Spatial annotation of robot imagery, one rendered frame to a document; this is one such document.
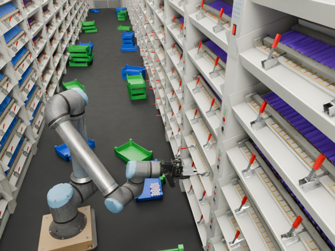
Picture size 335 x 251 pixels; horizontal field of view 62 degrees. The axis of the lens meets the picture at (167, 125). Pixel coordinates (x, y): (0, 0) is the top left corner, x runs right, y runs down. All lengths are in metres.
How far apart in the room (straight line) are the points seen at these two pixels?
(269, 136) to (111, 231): 1.41
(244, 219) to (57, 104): 1.00
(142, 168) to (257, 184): 0.63
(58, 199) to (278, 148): 1.28
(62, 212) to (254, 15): 1.43
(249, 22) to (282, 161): 0.44
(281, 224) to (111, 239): 1.31
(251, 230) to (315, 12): 0.76
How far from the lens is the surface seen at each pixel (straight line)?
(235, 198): 1.21
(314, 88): 0.71
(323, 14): 0.65
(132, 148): 2.69
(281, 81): 0.76
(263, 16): 0.97
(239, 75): 0.99
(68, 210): 1.80
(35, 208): 2.33
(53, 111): 1.46
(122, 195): 1.44
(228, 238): 1.34
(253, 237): 1.10
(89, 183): 1.82
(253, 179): 1.01
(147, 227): 2.02
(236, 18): 0.98
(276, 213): 0.92
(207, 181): 1.56
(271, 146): 0.84
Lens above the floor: 1.58
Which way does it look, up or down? 31 degrees down
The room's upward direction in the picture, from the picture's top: straight up
